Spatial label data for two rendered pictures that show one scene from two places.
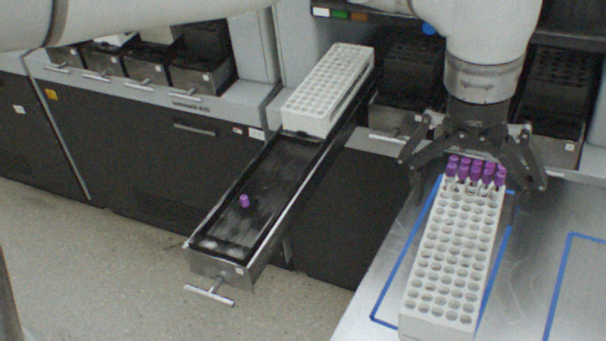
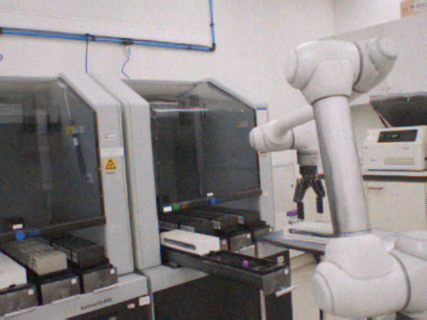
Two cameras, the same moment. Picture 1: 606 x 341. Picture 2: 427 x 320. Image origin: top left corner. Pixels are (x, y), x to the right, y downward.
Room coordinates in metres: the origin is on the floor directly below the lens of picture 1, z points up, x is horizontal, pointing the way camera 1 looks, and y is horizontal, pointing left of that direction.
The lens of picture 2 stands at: (0.32, 1.57, 1.26)
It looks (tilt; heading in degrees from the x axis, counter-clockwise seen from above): 3 degrees down; 290
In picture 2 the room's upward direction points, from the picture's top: 4 degrees counter-clockwise
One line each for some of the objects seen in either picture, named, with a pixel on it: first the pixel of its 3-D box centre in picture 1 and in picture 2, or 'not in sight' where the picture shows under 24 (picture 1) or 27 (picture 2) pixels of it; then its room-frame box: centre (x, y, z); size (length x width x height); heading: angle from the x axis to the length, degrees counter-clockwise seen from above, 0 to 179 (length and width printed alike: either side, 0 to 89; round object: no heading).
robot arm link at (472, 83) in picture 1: (482, 68); (307, 158); (0.58, -0.23, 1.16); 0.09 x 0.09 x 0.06
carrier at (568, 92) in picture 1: (555, 95); (251, 218); (0.92, -0.52, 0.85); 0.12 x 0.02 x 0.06; 59
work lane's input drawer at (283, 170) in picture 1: (298, 155); (216, 262); (0.92, 0.01, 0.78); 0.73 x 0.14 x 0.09; 150
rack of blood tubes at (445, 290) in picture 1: (454, 255); (318, 232); (0.55, -0.21, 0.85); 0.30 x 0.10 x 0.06; 153
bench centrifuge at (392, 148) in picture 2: not in sight; (406, 131); (0.03, -2.48, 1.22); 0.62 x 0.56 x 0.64; 58
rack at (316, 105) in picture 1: (330, 88); (188, 242); (1.07, -0.08, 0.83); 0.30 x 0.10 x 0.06; 150
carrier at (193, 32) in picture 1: (204, 39); (90, 255); (1.36, 0.22, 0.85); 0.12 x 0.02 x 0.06; 60
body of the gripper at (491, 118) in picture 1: (475, 117); (308, 175); (0.58, -0.23, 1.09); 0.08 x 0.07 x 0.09; 63
